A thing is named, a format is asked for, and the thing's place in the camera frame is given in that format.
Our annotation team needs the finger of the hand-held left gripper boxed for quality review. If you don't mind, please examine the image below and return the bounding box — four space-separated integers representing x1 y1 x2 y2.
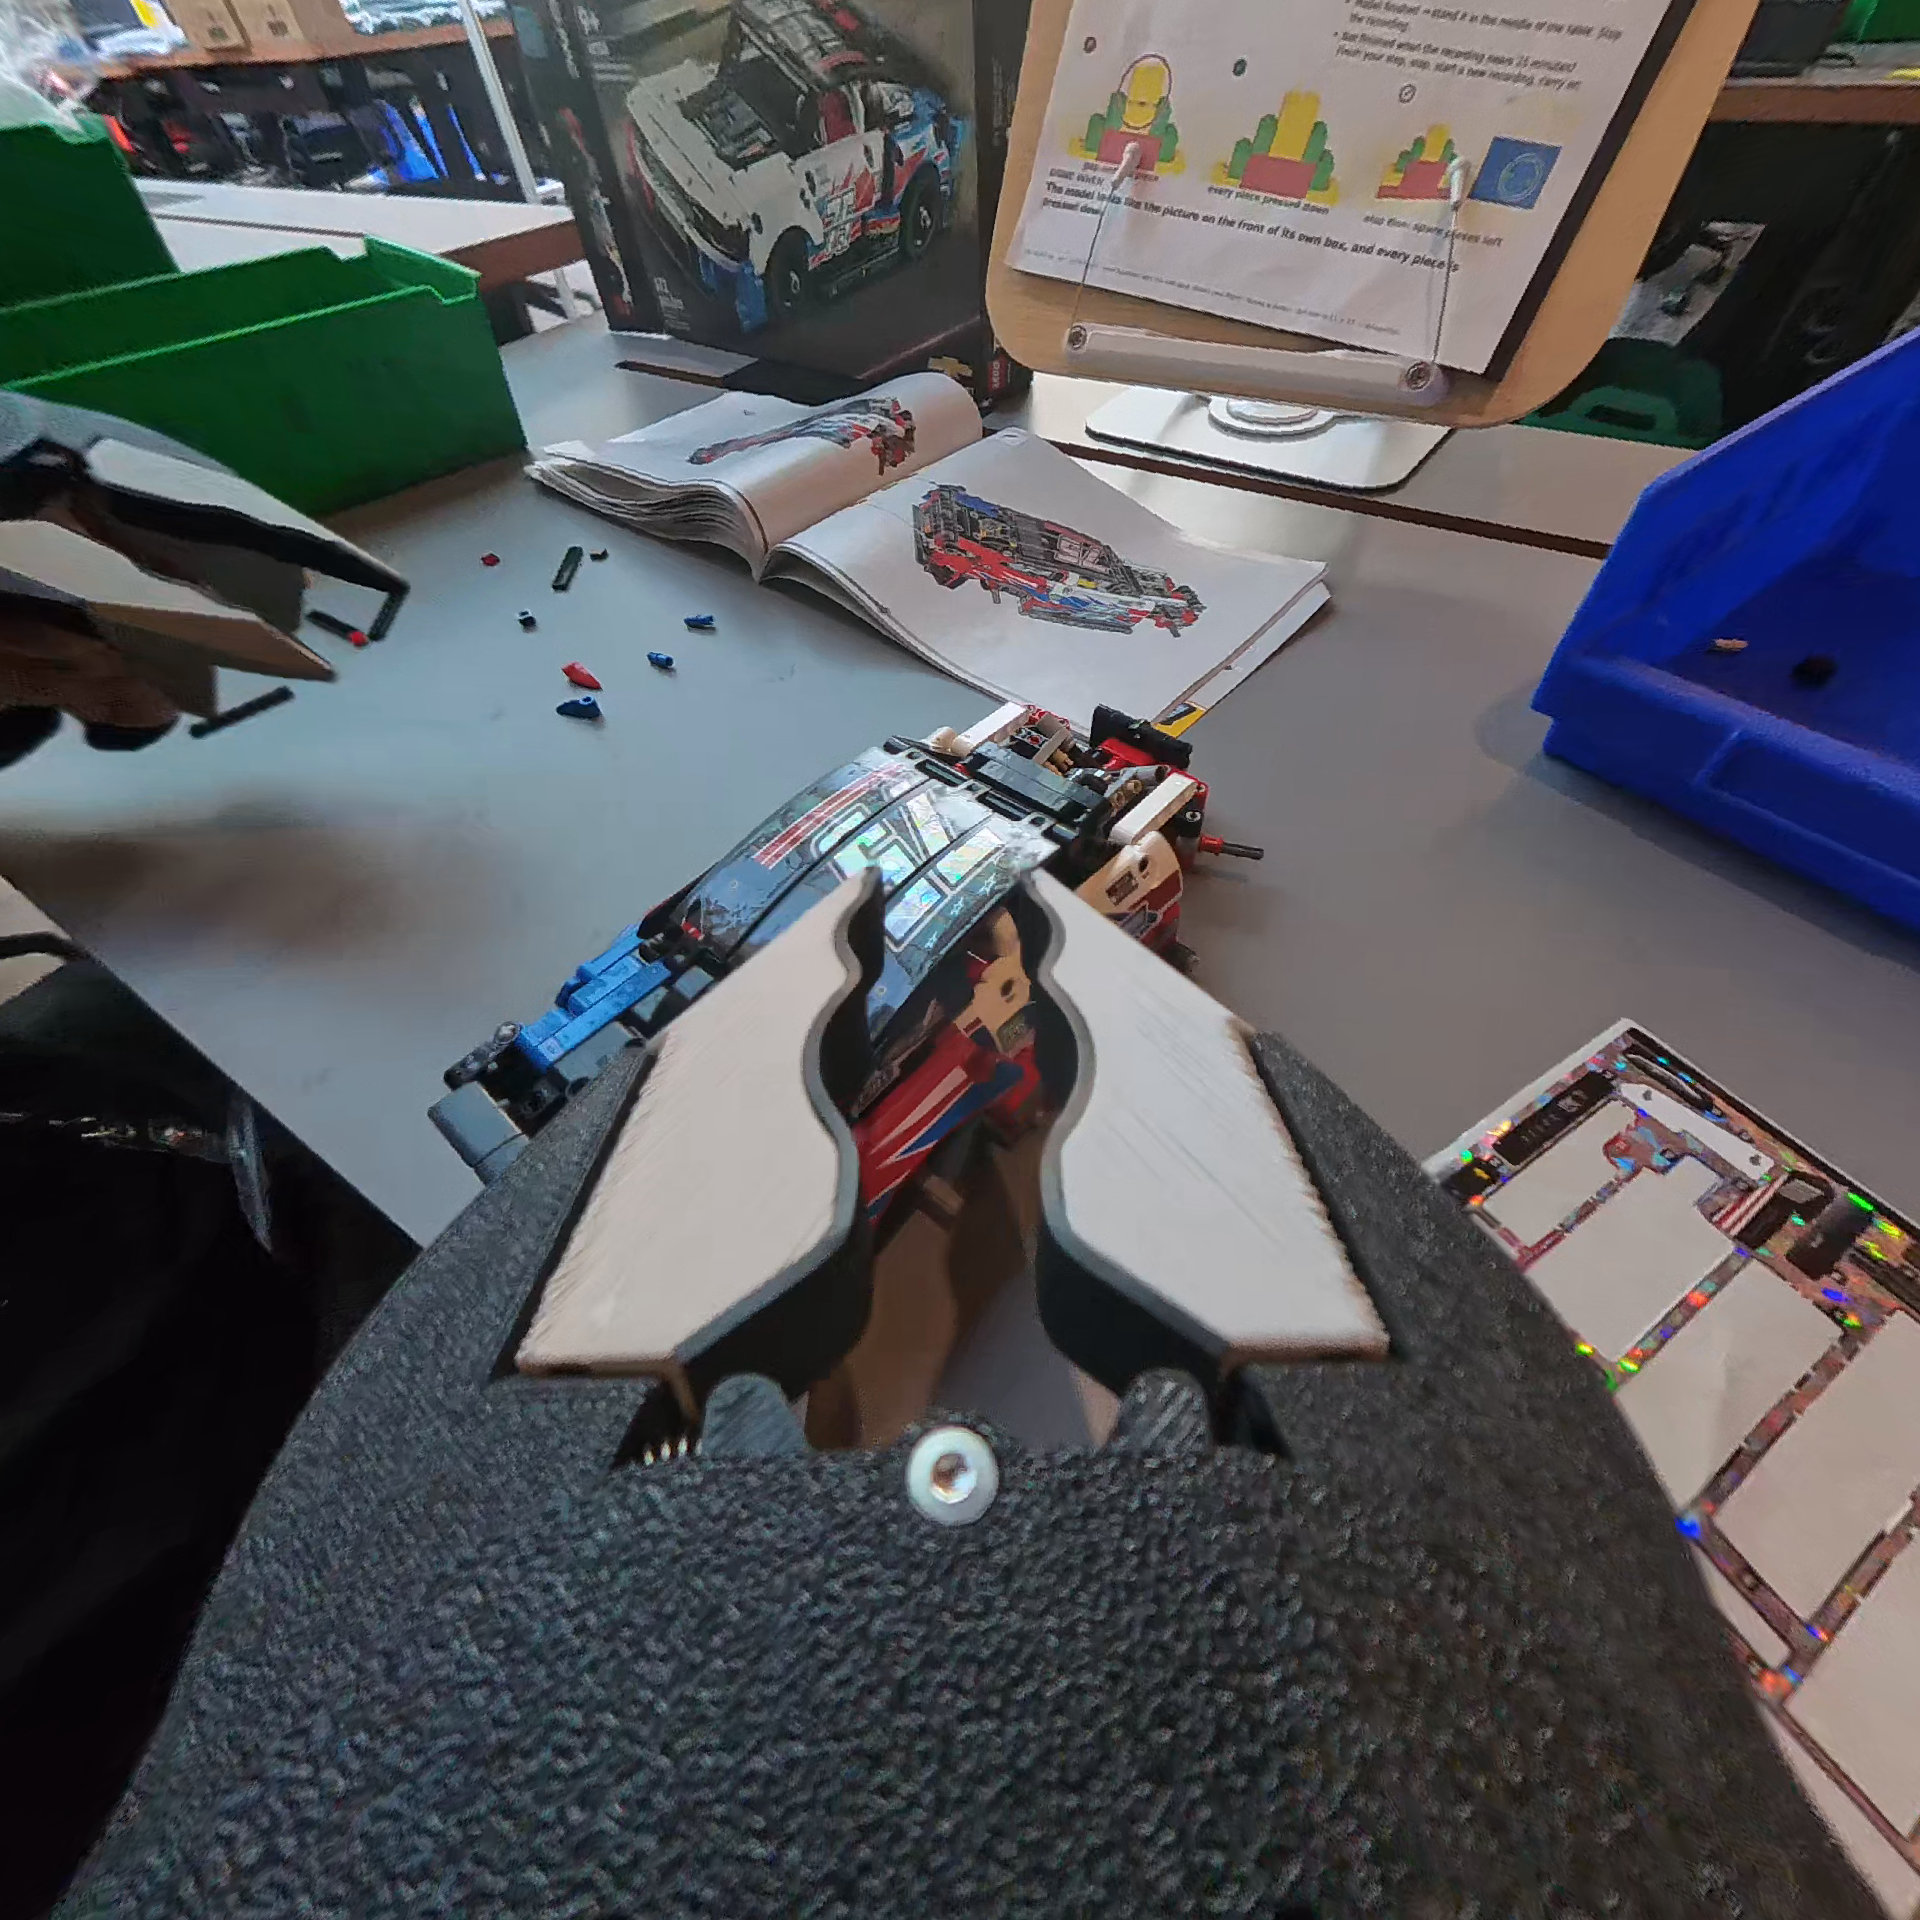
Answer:
71 435 412 629
0 514 338 720

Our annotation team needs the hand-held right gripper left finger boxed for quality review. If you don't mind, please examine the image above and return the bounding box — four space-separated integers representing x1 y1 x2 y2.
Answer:
515 866 886 1382

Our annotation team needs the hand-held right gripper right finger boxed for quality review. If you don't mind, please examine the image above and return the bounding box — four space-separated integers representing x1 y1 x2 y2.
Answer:
1027 872 1394 1376

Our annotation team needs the red white blue toy car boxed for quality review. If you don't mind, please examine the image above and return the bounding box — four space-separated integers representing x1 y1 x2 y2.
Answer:
427 702 1264 1217

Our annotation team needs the holographic sticker sheet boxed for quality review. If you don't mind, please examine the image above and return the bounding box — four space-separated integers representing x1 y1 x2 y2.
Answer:
1422 1017 1920 1882

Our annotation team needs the instruction booklet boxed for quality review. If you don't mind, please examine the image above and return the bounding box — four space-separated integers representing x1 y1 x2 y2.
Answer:
526 372 1335 726

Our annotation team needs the large green plastic bin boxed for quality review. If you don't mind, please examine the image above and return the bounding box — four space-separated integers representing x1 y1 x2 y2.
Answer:
0 113 181 310

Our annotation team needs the blue plastic bin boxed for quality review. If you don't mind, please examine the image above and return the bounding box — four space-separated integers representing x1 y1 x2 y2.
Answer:
1526 328 1920 937

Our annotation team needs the black toy car set box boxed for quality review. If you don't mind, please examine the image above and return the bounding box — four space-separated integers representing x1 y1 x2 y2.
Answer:
510 0 1039 409

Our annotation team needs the wooden document stand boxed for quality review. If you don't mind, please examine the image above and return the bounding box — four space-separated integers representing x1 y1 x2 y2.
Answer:
983 0 1767 433

